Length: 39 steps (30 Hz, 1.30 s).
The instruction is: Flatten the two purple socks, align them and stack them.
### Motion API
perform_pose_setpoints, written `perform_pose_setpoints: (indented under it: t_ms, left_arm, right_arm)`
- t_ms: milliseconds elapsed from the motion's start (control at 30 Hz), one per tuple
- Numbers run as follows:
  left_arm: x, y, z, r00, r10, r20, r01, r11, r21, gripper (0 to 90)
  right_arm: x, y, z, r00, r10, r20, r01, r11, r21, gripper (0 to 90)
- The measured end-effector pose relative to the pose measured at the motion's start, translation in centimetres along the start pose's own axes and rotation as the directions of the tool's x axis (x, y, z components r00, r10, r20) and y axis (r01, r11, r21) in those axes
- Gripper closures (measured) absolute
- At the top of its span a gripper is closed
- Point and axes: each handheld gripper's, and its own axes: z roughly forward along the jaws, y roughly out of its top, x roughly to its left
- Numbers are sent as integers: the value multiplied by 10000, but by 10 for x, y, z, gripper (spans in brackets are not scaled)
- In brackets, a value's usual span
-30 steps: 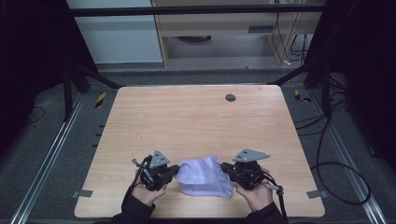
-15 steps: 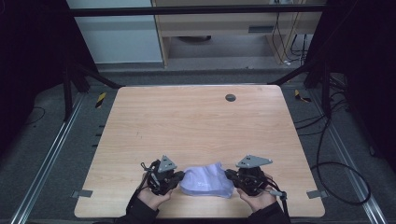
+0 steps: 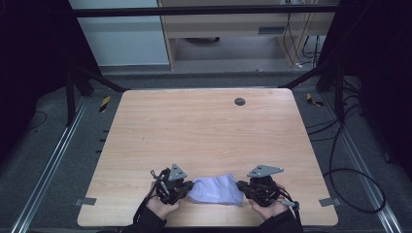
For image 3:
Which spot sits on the person's right hand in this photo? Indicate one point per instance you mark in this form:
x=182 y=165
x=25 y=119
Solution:
x=272 y=210

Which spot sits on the grey table grommet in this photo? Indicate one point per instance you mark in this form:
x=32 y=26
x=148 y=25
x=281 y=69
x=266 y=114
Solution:
x=239 y=101

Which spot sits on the aluminium rail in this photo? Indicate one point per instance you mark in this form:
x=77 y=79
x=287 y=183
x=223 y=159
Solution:
x=366 y=165
x=48 y=165

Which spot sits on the light wooden desk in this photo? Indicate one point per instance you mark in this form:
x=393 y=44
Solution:
x=226 y=24

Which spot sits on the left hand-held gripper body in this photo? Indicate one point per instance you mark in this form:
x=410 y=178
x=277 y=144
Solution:
x=171 y=185

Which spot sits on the black metal stand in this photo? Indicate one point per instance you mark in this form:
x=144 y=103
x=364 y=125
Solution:
x=70 y=97
x=338 y=93

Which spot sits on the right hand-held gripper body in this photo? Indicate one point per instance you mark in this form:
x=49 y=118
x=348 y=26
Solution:
x=263 y=191

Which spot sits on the dark curtain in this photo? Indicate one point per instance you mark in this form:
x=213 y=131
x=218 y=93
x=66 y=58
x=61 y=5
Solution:
x=32 y=48
x=379 y=64

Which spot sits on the black horizontal bar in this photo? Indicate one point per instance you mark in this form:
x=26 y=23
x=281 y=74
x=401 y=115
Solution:
x=200 y=10

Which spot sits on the white cabinet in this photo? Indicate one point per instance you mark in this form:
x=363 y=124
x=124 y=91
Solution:
x=123 y=42

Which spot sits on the grey tape piece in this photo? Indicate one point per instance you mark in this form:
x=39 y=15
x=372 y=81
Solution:
x=329 y=202
x=85 y=201

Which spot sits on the yellow black striped tape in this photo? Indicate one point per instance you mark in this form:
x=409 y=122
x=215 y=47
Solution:
x=313 y=101
x=104 y=103

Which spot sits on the person's left hand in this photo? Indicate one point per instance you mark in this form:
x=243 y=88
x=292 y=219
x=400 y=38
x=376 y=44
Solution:
x=161 y=207

